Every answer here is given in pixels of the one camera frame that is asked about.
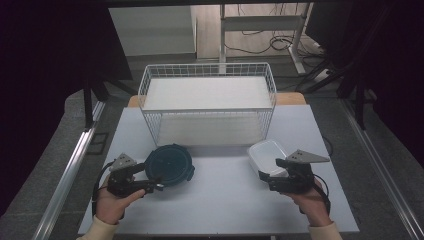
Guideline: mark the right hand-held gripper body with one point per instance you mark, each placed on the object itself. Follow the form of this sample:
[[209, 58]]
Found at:
[[298, 180]]

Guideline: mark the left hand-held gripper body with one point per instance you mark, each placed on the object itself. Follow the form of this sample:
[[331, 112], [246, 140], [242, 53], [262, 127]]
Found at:
[[118, 181]]

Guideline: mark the white square container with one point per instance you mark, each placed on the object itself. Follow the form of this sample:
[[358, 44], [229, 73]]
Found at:
[[266, 155]]

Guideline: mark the round container with dark lid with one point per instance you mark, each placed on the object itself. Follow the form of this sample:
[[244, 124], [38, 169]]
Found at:
[[169, 165]]

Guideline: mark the person's left hand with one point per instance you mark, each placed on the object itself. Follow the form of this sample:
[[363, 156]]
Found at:
[[111, 206]]

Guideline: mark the person's right hand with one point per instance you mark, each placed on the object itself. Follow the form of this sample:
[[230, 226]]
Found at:
[[311, 206]]

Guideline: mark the dark floor vent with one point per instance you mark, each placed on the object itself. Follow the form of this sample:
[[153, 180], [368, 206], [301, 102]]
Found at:
[[97, 143]]

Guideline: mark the wooden table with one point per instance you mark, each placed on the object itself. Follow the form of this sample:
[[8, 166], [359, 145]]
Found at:
[[290, 99]]

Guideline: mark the black stand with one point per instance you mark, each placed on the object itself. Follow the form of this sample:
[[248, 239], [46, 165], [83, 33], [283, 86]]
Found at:
[[359, 106], [88, 106]]

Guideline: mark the white cabinet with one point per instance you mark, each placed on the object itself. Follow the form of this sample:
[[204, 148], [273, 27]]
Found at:
[[151, 30]]

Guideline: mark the dark curtain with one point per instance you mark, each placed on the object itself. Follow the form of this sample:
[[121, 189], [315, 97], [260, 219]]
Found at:
[[396, 60], [40, 66]]

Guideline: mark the metal floor rail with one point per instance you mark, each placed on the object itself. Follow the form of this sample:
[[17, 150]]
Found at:
[[383, 173], [65, 181]]

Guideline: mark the white desk frame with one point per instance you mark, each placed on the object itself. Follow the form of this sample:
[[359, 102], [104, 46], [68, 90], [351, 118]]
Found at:
[[260, 23]]

